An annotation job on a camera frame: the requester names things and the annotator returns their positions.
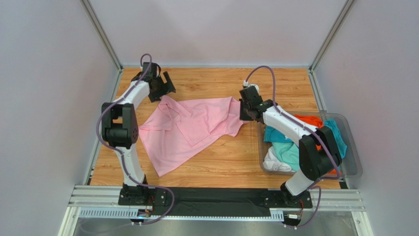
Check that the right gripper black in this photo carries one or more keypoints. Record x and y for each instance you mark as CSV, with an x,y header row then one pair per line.
x,y
246,111

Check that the clear plastic bin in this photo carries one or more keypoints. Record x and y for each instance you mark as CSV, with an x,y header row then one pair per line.
x,y
350,166

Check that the orange t shirt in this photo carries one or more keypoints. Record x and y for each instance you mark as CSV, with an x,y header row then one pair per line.
x,y
316,121

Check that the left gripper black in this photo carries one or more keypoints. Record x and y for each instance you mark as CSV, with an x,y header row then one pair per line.
x,y
167,87

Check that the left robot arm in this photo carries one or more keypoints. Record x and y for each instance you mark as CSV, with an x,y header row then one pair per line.
x,y
118,129

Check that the mint green t shirt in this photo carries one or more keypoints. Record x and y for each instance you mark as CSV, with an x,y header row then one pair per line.
x,y
287,153

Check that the aluminium frame rail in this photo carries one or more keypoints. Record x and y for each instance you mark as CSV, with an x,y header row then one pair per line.
x,y
88,201

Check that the white t shirt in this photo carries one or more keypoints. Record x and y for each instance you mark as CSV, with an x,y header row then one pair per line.
x,y
272,163

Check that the teal t shirt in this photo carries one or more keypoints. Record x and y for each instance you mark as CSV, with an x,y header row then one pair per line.
x,y
272,135

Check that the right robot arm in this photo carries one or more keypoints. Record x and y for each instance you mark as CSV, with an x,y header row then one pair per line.
x,y
318,150

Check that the pink t shirt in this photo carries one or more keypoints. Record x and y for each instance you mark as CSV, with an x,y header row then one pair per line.
x,y
178,130

